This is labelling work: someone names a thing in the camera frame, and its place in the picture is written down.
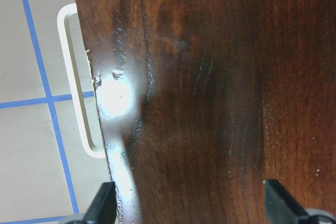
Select white drawer handle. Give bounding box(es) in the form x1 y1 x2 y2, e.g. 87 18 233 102
57 3 106 159

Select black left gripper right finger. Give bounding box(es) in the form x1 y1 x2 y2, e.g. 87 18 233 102
263 179 310 224

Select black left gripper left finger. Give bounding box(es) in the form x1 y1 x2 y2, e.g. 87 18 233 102
83 182 116 224

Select dark wooden drawer cabinet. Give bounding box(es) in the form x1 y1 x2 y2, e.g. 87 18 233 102
76 0 335 223

